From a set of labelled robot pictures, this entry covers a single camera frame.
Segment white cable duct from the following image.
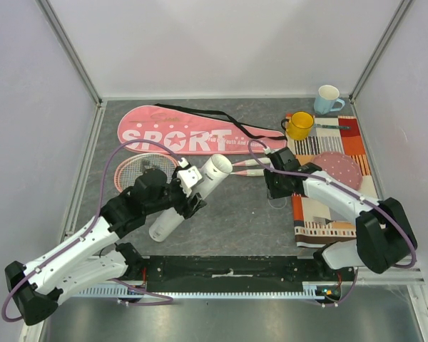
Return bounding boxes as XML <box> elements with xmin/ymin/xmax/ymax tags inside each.
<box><xmin>74</xmin><ymin>283</ymin><xmax>325</xmax><ymax>300</ymax></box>

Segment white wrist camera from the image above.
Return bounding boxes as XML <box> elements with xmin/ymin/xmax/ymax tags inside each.
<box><xmin>263</xmin><ymin>147</ymin><xmax>276</xmax><ymax>158</ymax></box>
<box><xmin>175</xmin><ymin>157</ymin><xmax>203</xmax><ymax>197</ymax></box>

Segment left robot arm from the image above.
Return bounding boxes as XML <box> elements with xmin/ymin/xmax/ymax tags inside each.
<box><xmin>5</xmin><ymin>166</ymin><xmax>206</xmax><ymax>326</ymax></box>

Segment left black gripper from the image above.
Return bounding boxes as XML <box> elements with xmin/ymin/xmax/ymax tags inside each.
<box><xmin>145</xmin><ymin>167</ymin><xmax>206</xmax><ymax>219</ymax></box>

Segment pink dotted plate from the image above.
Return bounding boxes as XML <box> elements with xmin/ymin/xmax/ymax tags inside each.
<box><xmin>312</xmin><ymin>152</ymin><xmax>363</xmax><ymax>190</ymax></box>

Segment light blue mug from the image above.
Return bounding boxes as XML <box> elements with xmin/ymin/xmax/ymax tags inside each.
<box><xmin>313</xmin><ymin>85</ymin><xmax>345</xmax><ymax>115</ymax></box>

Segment yellow mug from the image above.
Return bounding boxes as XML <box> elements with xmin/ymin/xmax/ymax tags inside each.
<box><xmin>281</xmin><ymin>111</ymin><xmax>315</xmax><ymax>140</ymax></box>

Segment white shuttlecock tube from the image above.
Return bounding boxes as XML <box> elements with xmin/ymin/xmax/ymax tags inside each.
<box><xmin>149</xmin><ymin>154</ymin><xmax>233</xmax><ymax>242</ymax></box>

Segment orange patchwork cloth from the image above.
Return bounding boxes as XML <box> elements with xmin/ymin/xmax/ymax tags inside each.
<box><xmin>288</xmin><ymin>115</ymin><xmax>377</xmax><ymax>249</ymax></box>

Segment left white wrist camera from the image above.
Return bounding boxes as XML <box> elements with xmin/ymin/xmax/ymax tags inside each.
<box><xmin>175</xmin><ymin>157</ymin><xmax>203</xmax><ymax>197</ymax></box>

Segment clear tube lid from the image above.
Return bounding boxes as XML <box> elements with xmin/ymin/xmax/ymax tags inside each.
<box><xmin>268</xmin><ymin>197</ymin><xmax>287</xmax><ymax>210</ymax></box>

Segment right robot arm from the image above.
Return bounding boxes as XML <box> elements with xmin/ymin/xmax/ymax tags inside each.
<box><xmin>264</xmin><ymin>147</ymin><xmax>417</xmax><ymax>281</ymax></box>

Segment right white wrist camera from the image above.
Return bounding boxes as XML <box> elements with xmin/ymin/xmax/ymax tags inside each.
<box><xmin>263</xmin><ymin>147</ymin><xmax>276</xmax><ymax>158</ymax></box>

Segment pink badminton racket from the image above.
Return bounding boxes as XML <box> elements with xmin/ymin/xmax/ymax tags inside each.
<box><xmin>113</xmin><ymin>152</ymin><xmax>274</xmax><ymax>192</ymax></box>
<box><xmin>113</xmin><ymin>156</ymin><xmax>267</xmax><ymax>192</ymax></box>

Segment white shuttlecock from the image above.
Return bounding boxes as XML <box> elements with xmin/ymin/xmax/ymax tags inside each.
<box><xmin>213</xmin><ymin>154</ymin><xmax>233</xmax><ymax>174</ymax></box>

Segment pink racket bag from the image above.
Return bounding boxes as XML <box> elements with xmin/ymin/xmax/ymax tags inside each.
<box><xmin>117</xmin><ymin>105</ymin><xmax>287</xmax><ymax>155</ymax></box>

